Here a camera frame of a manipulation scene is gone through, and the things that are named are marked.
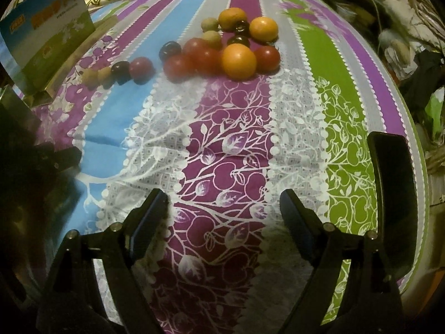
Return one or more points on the blue cardboard box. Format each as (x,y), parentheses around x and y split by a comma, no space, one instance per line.
(52,41)

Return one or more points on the single orange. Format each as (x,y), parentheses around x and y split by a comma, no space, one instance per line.
(264,28)
(233,17)
(239,62)

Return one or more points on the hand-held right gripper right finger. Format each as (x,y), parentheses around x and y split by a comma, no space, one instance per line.
(295,224)

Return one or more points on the striped floral bedsheet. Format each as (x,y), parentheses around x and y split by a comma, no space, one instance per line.
(226,128)

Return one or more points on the green plastic bag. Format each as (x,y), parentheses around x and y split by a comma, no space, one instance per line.
(436,106)

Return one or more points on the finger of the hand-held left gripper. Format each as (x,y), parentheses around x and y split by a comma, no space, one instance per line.
(62,156)

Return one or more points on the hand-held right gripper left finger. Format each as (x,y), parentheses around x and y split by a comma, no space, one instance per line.
(147,228)

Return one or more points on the white crumpled cloth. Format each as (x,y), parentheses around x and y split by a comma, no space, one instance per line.
(399,50)

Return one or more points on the black crumpled cloth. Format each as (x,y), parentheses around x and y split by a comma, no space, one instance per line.
(427,73)

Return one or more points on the red cherry tomato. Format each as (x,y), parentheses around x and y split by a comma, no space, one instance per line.
(142,69)
(210,62)
(179,68)
(194,46)
(267,59)

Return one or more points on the dark cherry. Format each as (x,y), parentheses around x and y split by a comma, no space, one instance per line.
(121,72)
(170,50)
(242,26)
(240,40)

